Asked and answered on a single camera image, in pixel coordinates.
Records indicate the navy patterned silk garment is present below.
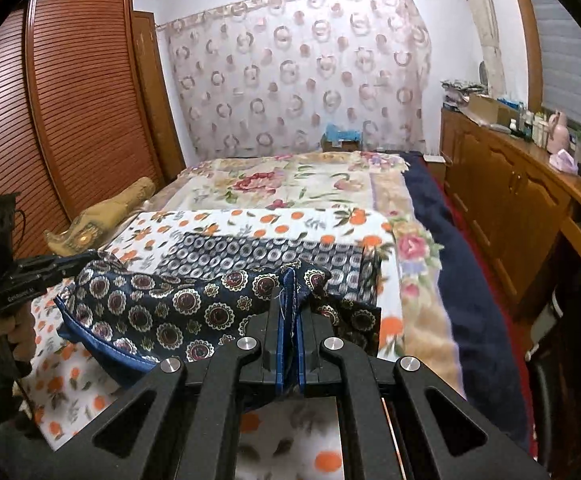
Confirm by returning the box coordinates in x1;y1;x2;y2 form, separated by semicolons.
55;234;380;380

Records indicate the person left hand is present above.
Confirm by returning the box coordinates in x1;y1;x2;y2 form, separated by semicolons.
0;302;36;363

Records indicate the golden fringed cushion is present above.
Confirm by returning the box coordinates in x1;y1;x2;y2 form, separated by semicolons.
44;177;156;257

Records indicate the orange fruit print blanket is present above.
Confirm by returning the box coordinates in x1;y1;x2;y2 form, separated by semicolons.
19;206;407;480

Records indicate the floral quilt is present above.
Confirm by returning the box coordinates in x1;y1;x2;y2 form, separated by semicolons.
145;152;464;392

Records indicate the navy bed sheet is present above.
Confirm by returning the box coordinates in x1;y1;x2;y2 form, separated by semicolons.
402;153;532;451

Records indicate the wooden louvered wardrobe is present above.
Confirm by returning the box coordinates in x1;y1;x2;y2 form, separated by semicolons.
0;0;184;258

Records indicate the blue tissue box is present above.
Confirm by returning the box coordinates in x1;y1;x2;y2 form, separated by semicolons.
323;124;362;146

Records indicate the pink circle pattern curtain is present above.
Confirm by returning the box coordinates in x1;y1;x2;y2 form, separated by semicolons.
162;0;431;160

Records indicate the long wooden cabinet desk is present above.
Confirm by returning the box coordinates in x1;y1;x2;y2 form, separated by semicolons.
440;110;581;318

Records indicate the cardboard box on desk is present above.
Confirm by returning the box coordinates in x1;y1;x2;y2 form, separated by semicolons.
466;93;502;125

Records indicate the pink figurine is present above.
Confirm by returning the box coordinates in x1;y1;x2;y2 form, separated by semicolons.
546;110;570;154

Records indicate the grey window blind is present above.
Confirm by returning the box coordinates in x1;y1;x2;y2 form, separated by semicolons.
531;0;581;125

